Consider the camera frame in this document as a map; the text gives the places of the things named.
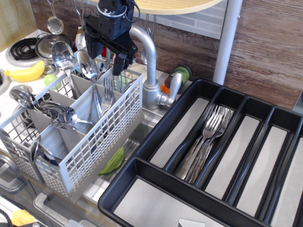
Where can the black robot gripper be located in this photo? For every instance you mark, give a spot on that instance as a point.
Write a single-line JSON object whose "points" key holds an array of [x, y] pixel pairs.
{"points": [[110, 28]]}

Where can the silver spoon in basket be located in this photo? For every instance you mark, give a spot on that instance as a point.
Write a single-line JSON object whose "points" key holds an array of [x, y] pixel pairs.
{"points": [[62, 117]]}

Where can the grey plastic cutlery basket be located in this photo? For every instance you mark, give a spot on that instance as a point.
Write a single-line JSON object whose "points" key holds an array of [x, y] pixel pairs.
{"points": [[84, 152]]}

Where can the black cutlery tray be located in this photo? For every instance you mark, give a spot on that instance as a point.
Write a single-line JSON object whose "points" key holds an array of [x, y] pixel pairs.
{"points": [[252, 177]]}

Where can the silver slotted spoon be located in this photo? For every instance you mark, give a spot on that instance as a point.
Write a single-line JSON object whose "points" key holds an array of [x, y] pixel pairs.
{"points": [[89, 69]]}

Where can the hanging silver spoon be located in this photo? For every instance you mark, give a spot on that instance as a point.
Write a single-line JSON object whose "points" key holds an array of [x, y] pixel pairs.
{"points": [[80, 36]]}

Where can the large silver serving spoon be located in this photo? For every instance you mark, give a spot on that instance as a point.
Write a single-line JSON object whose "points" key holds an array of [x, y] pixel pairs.
{"points": [[64, 59]]}

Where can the silver kitchen faucet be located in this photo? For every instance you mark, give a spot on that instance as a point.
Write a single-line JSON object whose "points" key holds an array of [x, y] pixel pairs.
{"points": [[153, 97]]}

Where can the hanging silver skimmer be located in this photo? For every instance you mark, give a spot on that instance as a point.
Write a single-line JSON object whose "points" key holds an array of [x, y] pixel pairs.
{"points": [[54, 24]]}

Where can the light wooden round shelf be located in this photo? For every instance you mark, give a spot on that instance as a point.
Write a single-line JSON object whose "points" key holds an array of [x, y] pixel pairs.
{"points": [[174, 7]]}

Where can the green toy lime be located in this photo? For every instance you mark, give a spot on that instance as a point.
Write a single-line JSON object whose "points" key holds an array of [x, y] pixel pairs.
{"points": [[50, 78]]}

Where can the silver pot lid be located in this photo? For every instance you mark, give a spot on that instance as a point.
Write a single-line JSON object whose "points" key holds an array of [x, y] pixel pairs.
{"points": [[44, 45]]}

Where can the yellow toy banana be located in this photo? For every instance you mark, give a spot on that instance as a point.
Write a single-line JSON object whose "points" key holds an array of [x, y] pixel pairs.
{"points": [[27, 74]]}

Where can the green tin can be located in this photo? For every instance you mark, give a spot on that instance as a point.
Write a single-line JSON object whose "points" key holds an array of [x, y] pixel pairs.
{"points": [[184, 70]]}

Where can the black stove burner coil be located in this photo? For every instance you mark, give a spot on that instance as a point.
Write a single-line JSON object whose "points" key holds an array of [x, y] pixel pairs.
{"points": [[24, 49]]}

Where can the silver ladle left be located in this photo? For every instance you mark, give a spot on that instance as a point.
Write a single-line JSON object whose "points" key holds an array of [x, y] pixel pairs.
{"points": [[26, 100]]}

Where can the green toy leaf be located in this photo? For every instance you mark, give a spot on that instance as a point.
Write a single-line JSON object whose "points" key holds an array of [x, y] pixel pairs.
{"points": [[115, 162]]}

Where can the silver spoon front pocket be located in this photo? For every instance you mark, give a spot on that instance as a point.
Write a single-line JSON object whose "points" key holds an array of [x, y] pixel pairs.
{"points": [[38, 150]]}

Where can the white vertical pole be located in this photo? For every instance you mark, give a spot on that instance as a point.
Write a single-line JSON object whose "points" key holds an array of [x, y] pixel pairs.
{"points": [[232, 16]]}

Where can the stack of silver forks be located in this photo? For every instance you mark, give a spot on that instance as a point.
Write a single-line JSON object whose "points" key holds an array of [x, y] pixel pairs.
{"points": [[218, 120]]}

